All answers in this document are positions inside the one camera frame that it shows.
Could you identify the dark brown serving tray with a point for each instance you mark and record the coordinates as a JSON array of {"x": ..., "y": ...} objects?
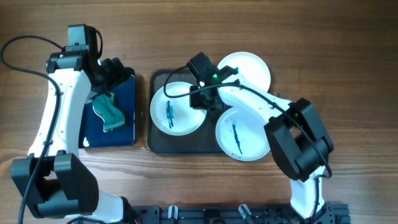
[{"x": 201, "y": 141}]

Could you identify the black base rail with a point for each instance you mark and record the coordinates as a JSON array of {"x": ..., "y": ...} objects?
[{"x": 269, "y": 214}]

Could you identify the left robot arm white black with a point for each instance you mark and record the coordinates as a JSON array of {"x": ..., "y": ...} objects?
[{"x": 52, "y": 180}]

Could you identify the white plate blue stain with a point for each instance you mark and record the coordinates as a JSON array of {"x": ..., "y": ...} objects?
[
  {"x": 240, "y": 136},
  {"x": 174, "y": 116},
  {"x": 251, "y": 67}
]

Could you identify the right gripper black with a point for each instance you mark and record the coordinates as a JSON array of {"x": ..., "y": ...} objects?
[{"x": 196, "y": 103}]

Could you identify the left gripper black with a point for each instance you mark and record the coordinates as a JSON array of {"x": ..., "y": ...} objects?
[{"x": 118, "y": 73}]

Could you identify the green yellow sponge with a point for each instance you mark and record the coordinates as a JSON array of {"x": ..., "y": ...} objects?
[{"x": 104, "y": 107}]

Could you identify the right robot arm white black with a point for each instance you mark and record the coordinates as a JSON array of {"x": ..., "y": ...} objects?
[{"x": 298, "y": 140}]

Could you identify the white plate top blue stain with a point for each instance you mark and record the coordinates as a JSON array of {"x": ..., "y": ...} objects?
[{"x": 251, "y": 67}]

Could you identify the blue water tray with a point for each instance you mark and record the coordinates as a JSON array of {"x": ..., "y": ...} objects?
[{"x": 91, "y": 131}]

